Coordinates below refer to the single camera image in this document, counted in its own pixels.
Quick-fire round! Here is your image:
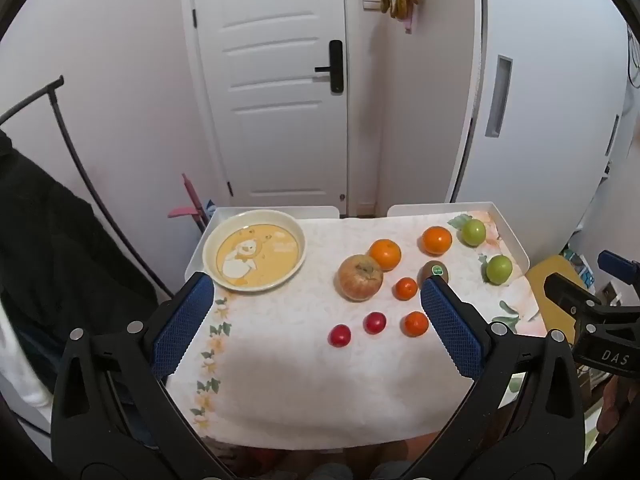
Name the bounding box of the black door handle lock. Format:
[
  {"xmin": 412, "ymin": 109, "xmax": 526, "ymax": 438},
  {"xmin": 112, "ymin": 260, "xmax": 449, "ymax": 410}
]
[{"xmin": 314, "ymin": 40, "xmax": 345, "ymax": 94}]

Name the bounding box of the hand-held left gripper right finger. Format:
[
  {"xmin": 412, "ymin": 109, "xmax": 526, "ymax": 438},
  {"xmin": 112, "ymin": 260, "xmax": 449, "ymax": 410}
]
[{"xmin": 400, "ymin": 276, "xmax": 587, "ymax": 480}]

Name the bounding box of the dark hanging clothing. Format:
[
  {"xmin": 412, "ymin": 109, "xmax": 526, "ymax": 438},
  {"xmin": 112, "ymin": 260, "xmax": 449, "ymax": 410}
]
[{"xmin": 0, "ymin": 130, "xmax": 161, "ymax": 396}]

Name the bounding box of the white tall cabinet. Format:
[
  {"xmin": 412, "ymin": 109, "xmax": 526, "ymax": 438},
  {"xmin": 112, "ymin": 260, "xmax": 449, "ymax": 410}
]
[{"xmin": 445, "ymin": 0, "xmax": 632, "ymax": 266}]

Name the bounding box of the black metal coat rack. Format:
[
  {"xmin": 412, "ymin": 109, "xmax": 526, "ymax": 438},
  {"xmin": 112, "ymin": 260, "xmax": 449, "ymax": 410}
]
[{"xmin": 0, "ymin": 76, "xmax": 176, "ymax": 301}]

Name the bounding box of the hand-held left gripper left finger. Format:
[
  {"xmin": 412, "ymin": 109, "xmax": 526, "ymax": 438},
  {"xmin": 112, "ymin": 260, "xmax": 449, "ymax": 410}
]
[{"xmin": 51, "ymin": 271, "xmax": 236, "ymax": 480}]

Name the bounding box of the teal printed box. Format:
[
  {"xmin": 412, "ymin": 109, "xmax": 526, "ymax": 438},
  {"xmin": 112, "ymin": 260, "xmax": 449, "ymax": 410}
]
[{"xmin": 562, "ymin": 247, "xmax": 596, "ymax": 291}]

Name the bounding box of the pink long-handled tool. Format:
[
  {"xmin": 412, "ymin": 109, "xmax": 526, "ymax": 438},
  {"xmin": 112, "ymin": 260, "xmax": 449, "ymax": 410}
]
[{"xmin": 168, "ymin": 173, "xmax": 211, "ymax": 235}]

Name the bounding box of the green apple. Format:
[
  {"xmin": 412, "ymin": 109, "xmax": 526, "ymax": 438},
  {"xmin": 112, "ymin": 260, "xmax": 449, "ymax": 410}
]
[
  {"xmin": 486, "ymin": 255, "xmax": 513, "ymax": 285},
  {"xmin": 460, "ymin": 218, "xmax": 487, "ymax": 247}
]

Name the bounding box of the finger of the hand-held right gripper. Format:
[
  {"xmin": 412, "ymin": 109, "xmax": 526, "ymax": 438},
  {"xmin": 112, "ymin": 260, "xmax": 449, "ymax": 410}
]
[
  {"xmin": 544, "ymin": 272, "xmax": 605, "ymax": 318},
  {"xmin": 597, "ymin": 250, "xmax": 640, "ymax": 281}
]

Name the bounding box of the white floral tablecloth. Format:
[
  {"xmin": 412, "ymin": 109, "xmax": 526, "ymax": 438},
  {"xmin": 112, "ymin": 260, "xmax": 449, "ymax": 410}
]
[{"xmin": 165, "ymin": 212, "xmax": 541, "ymax": 451}]

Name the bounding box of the red yellow apple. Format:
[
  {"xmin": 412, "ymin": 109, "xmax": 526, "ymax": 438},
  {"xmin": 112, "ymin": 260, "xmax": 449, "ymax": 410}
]
[{"xmin": 337, "ymin": 254, "xmax": 384, "ymax": 302}]

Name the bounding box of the yellow stool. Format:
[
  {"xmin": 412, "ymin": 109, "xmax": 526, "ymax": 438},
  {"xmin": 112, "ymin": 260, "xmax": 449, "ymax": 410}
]
[{"xmin": 525, "ymin": 255, "xmax": 593, "ymax": 333}]

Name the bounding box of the white rimmed folding table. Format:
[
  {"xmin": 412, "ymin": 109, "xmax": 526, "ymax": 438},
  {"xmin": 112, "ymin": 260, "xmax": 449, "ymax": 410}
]
[{"xmin": 184, "ymin": 201, "xmax": 531, "ymax": 283}]

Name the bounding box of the brown kiwi with sticker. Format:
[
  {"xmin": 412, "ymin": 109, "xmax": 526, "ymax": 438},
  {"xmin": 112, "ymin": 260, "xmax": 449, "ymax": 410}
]
[{"xmin": 418, "ymin": 261, "xmax": 449, "ymax": 286}]

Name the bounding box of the white panel door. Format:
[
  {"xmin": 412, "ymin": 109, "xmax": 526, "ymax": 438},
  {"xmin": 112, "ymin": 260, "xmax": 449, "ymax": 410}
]
[{"xmin": 190, "ymin": 0, "xmax": 351, "ymax": 211}]

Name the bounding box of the cream cartoon print bowl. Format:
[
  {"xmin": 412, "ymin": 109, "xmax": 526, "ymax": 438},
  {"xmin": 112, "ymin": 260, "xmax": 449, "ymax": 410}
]
[{"xmin": 202, "ymin": 209, "xmax": 307, "ymax": 292}]

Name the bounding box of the large orange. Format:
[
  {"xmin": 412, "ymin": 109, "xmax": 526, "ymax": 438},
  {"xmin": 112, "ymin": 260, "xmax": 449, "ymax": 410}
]
[
  {"xmin": 369, "ymin": 238, "xmax": 402, "ymax": 271},
  {"xmin": 421, "ymin": 226, "xmax": 453, "ymax": 256}
]

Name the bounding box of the small tangerine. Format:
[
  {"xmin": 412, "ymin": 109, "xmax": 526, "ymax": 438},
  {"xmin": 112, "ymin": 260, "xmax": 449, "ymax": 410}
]
[
  {"xmin": 393, "ymin": 277, "xmax": 419, "ymax": 301},
  {"xmin": 402, "ymin": 311, "xmax": 430, "ymax": 338}
]

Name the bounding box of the person's right hand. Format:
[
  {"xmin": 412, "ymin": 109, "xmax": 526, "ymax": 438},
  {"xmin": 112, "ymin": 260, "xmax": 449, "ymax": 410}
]
[{"xmin": 597, "ymin": 375, "xmax": 638, "ymax": 436}]

